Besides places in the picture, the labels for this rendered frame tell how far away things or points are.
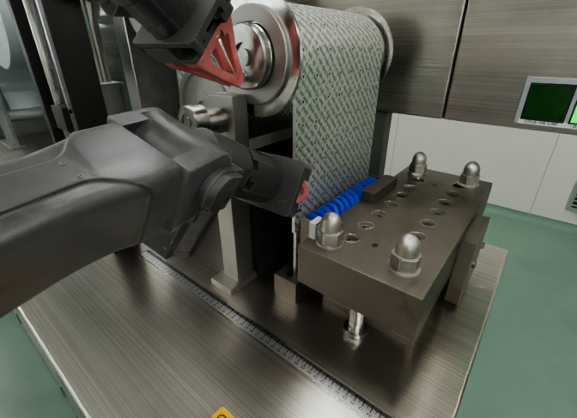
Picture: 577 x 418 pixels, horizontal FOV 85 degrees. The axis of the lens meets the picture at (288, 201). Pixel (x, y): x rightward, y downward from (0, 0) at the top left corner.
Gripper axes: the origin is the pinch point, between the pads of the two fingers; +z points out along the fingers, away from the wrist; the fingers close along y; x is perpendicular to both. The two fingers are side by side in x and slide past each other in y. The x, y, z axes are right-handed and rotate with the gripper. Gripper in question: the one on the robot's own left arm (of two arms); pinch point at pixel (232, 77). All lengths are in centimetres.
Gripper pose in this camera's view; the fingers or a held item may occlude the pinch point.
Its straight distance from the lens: 41.0
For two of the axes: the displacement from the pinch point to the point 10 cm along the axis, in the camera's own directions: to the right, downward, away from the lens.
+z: 4.6, 3.4, 8.2
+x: 4.1, -9.0, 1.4
